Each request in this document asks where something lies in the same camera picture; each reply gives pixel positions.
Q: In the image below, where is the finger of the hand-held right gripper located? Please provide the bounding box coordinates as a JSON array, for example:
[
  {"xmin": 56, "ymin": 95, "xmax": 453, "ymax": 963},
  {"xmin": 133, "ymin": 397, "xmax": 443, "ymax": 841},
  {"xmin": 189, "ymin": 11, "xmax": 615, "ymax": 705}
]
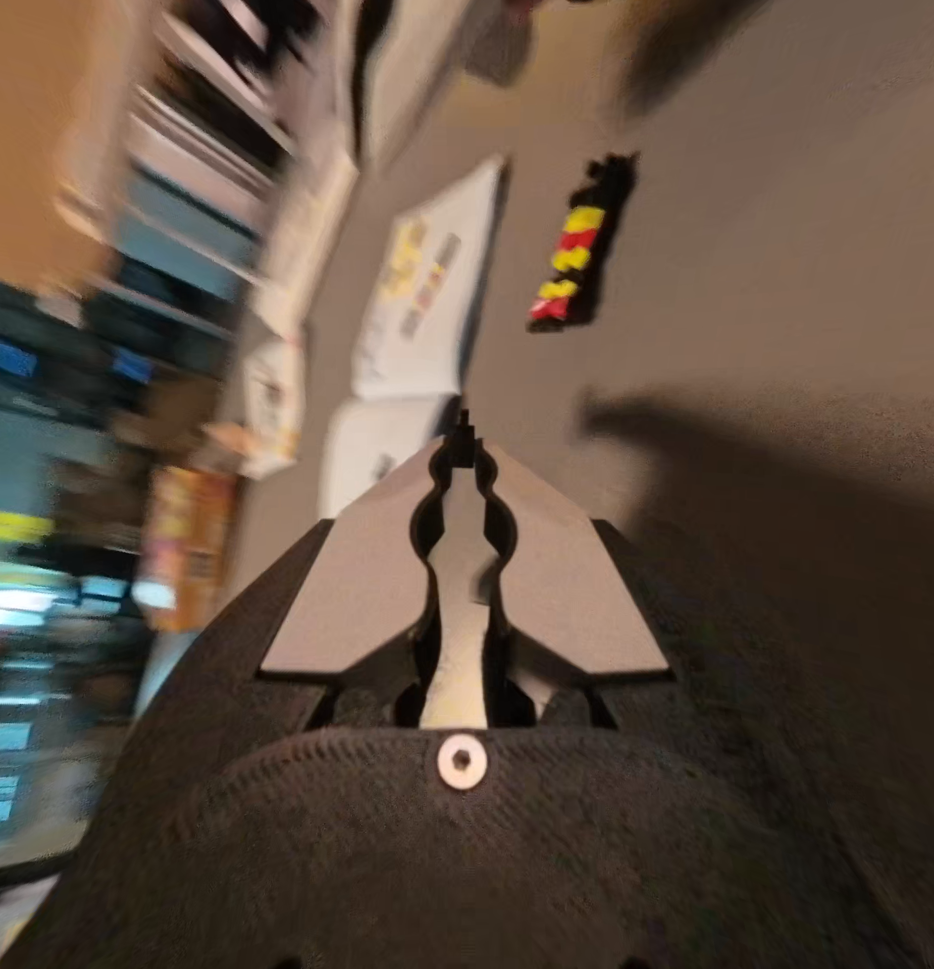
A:
[{"xmin": 352, "ymin": 0, "xmax": 472, "ymax": 166}]

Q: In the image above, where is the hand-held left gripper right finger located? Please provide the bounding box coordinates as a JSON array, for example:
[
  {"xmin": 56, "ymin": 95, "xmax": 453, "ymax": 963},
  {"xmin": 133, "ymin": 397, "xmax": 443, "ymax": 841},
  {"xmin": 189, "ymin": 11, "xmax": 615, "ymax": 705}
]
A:
[{"xmin": 475, "ymin": 444, "xmax": 672, "ymax": 678}]

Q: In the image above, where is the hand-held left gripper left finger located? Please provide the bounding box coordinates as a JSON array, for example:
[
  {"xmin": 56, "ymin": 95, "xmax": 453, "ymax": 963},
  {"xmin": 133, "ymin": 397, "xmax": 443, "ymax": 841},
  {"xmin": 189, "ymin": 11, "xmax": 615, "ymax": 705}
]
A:
[{"xmin": 257, "ymin": 441, "xmax": 456, "ymax": 680}]

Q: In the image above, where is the small black lego piece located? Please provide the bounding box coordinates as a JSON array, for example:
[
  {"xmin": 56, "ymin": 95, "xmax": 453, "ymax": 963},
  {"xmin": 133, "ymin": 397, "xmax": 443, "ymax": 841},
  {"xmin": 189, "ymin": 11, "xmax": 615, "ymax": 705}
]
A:
[{"xmin": 448, "ymin": 409, "xmax": 480, "ymax": 470}]

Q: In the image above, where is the long red yellow lego assembly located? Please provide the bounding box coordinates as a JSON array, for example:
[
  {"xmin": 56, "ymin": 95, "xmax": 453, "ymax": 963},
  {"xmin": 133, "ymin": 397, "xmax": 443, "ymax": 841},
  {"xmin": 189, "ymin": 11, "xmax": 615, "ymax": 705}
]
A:
[{"xmin": 526, "ymin": 151, "xmax": 641, "ymax": 335}]

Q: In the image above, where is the open lego instruction booklet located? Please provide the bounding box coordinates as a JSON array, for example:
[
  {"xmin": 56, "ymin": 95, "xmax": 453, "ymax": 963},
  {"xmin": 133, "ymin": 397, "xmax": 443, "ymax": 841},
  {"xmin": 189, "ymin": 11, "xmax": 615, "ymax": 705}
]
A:
[{"xmin": 316, "ymin": 155, "xmax": 513, "ymax": 520}]

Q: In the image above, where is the closed lego instruction booklet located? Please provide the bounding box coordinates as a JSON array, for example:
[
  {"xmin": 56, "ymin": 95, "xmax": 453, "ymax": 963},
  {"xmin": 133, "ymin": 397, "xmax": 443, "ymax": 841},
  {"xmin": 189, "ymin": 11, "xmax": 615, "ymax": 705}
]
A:
[{"xmin": 240, "ymin": 333, "xmax": 309, "ymax": 479}]

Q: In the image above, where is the brown cardboard box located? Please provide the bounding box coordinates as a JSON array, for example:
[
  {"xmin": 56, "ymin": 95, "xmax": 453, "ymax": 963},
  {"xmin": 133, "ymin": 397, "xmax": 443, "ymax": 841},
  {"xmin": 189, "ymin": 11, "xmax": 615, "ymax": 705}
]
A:
[{"xmin": 137, "ymin": 462, "xmax": 238, "ymax": 634}]

